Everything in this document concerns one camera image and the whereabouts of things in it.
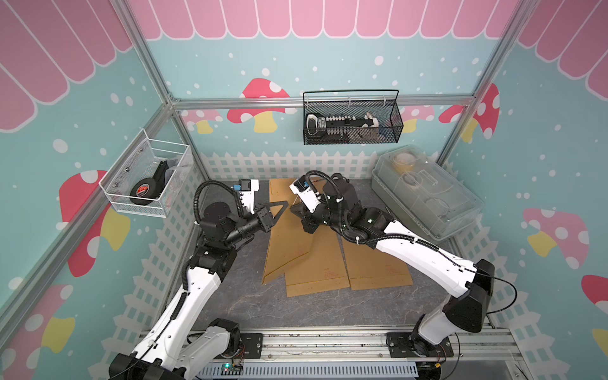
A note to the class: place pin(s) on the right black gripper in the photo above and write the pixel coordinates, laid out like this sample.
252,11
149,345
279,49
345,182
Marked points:
308,225

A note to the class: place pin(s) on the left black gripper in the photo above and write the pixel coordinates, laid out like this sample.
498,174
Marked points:
264,218

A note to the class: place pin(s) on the brown kraft file bag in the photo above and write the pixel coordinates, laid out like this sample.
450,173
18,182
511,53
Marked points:
370,269
289,244
323,270

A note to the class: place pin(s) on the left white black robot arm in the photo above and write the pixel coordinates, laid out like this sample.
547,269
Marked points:
227,223

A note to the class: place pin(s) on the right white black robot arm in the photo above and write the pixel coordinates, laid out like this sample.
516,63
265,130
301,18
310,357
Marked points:
330,200

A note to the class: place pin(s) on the clear plastic storage box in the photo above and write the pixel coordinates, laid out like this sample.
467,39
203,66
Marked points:
416,188

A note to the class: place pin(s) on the black tape roll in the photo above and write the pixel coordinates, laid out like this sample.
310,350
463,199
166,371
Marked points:
144,192

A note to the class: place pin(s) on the green lit circuit board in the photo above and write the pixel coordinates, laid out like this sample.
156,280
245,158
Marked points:
231,369

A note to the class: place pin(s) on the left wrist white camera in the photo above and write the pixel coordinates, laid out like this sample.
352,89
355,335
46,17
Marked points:
246,190

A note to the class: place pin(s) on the wrist white camera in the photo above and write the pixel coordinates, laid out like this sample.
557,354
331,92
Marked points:
246,190
302,188

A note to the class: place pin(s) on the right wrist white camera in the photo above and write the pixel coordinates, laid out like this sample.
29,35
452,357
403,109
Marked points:
302,188

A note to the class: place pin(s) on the black wire mesh basket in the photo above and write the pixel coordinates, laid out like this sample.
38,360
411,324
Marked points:
343,117

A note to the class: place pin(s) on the clear acrylic wall bin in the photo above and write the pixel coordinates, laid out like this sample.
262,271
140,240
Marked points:
169,163

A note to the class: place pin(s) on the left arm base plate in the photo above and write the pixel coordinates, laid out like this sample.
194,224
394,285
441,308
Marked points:
249,346

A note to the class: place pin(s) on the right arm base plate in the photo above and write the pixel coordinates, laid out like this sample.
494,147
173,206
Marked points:
401,345

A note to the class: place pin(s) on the aluminium front rail frame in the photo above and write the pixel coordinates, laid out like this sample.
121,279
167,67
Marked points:
361,353

